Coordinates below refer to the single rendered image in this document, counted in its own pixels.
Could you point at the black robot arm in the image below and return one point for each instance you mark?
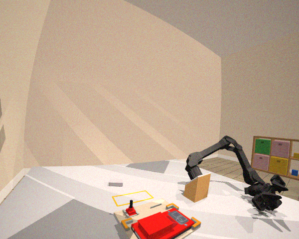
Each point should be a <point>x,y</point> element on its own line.
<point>249,174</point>

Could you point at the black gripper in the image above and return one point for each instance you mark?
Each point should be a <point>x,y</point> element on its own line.
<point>265,193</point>

